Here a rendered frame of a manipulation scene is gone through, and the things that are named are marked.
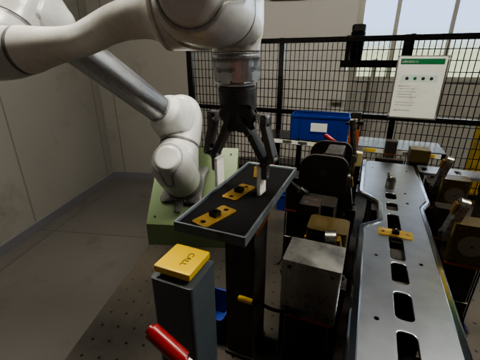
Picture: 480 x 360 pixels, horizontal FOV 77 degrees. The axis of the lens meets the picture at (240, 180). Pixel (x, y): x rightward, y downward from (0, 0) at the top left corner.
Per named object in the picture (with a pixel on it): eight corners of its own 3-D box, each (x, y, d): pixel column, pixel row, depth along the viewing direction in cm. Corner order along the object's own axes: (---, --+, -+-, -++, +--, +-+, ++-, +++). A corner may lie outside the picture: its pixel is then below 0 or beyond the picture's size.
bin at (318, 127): (347, 142, 157) (351, 118, 152) (288, 138, 165) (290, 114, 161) (346, 136, 171) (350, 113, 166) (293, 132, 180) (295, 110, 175)
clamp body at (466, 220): (471, 340, 84) (513, 233, 72) (423, 326, 89) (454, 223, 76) (465, 322, 90) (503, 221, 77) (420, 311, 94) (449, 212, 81)
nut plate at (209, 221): (205, 229, 51) (205, 223, 51) (191, 221, 54) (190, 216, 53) (237, 211, 57) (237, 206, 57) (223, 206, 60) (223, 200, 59)
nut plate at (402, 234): (412, 233, 80) (413, 229, 79) (413, 241, 77) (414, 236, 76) (378, 227, 83) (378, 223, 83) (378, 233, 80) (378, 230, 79)
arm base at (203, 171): (157, 211, 126) (153, 207, 121) (169, 163, 134) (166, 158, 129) (199, 216, 124) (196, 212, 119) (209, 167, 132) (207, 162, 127)
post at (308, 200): (306, 328, 87) (318, 206, 73) (288, 323, 89) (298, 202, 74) (308, 316, 92) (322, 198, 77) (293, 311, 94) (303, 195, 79)
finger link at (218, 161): (216, 158, 66) (213, 158, 66) (217, 187, 69) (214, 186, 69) (223, 154, 68) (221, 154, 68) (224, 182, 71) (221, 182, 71)
